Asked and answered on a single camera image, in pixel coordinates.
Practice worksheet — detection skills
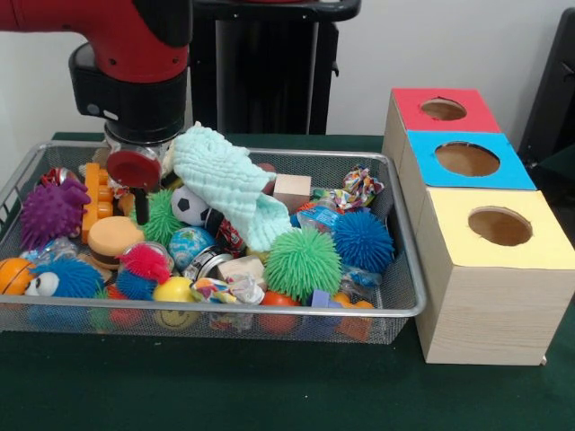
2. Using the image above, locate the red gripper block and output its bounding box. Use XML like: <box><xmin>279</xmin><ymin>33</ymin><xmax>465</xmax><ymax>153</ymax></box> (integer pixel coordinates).
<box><xmin>106</xmin><ymin>150</ymin><xmax>162</xmax><ymax>225</ymax></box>

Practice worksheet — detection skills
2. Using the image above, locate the mint knitted cloth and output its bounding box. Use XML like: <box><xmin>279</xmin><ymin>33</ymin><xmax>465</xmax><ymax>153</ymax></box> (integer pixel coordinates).
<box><xmin>172</xmin><ymin>121</ymin><xmax>294</xmax><ymax>251</ymax></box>

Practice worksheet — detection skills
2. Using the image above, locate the clear mesh toy bin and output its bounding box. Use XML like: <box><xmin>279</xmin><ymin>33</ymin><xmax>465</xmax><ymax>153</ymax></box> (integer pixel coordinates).
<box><xmin>0</xmin><ymin>139</ymin><xmax>427</xmax><ymax>347</ymax></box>

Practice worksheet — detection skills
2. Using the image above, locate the wooden three-hole box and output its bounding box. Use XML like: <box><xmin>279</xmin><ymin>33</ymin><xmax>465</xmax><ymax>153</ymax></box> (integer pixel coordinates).
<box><xmin>380</xmin><ymin>87</ymin><xmax>575</xmax><ymax>365</ymax></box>

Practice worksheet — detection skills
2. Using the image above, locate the small green spiky ball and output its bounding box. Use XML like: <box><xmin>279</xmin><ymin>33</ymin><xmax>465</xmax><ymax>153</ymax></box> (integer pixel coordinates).
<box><xmin>142</xmin><ymin>188</ymin><xmax>186</xmax><ymax>247</ymax></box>

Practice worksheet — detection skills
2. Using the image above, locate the orange toy burger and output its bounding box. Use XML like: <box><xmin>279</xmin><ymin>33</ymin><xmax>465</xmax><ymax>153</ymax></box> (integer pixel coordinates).
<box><xmin>87</xmin><ymin>216</ymin><xmax>146</xmax><ymax>270</ymax></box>

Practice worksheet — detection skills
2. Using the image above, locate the black and white soccer ball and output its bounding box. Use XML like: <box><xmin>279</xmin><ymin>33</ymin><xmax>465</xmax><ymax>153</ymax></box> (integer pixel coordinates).
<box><xmin>170</xmin><ymin>184</ymin><xmax>212</xmax><ymax>225</ymax></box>

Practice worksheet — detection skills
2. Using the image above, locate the pink spiky rubber ball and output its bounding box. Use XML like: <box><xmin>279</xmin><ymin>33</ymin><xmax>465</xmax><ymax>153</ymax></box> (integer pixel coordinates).
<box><xmin>115</xmin><ymin>244</ymin><xmax>173</xmax><ymax>285</ymax></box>

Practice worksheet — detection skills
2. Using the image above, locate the purple spiky rubber ball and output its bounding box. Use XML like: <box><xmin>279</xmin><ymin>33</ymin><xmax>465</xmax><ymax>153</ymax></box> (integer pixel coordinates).
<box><xmin>20</xmin><ymin>179</ymin><xmax>92</xmax><ymax>252</ymax></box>

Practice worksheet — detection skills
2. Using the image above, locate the orange basketball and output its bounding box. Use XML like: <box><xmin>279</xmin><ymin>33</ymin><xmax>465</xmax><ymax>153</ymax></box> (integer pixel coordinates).
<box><xmin>0</xmin><ymin>258</ymin><xmax>37</xmax><ymax>296</ymax></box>

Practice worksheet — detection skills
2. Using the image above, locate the plain wooden cube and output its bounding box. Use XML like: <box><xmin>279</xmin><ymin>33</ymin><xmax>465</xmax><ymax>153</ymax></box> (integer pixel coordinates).
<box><xmin>272</xmin><ymin>173</ymin><xmax>313</xmax><ymax>212</ymax></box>

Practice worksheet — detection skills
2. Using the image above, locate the green spiky rubber ball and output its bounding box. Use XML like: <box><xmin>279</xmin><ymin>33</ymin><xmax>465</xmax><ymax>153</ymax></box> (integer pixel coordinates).
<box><xmin>263</xmin><ymin>228</ymin><xmax>342</xmax><ymax>304</ymax></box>

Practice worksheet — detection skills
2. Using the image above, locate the dark green tablecloth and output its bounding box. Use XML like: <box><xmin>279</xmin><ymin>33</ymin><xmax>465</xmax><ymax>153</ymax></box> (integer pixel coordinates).
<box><xmin>0</xmin><ymin>130</ymin><xmax>575</xmax><ymax>431</ymax></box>
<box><xmin>532</xmin><ymin>142</ymin><xmax>575</xmax><ymax>180</ymax></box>

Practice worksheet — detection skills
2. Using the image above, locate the blue spiky rubber ball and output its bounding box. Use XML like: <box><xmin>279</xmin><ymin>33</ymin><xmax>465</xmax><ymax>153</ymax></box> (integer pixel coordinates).
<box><xmin>332</xmin><ymin>210</ymin><xmax>395</xmax><ymax>275</ymax></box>

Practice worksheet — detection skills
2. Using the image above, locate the black upright panel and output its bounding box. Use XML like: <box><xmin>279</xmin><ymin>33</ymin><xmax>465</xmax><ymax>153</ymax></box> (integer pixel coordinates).
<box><xmin>516</xmin><ymin>7</ymin><xmax>575</xmax><ymax>158</ymax></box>

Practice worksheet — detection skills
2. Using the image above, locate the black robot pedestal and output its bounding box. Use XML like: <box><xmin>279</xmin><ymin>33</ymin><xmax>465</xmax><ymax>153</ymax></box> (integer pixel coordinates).
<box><xmin>188</xmin><ymin>0</ymin><xmax>363</xmax><ymax>135</ymax></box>

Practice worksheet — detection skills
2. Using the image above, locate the multicolour knotted rope toy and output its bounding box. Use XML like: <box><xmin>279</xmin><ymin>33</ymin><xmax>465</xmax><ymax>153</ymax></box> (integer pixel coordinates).
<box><xmin>309</xmin><ymin>165</ymin><xmax>385</xmax><ymax>212</ymax></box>

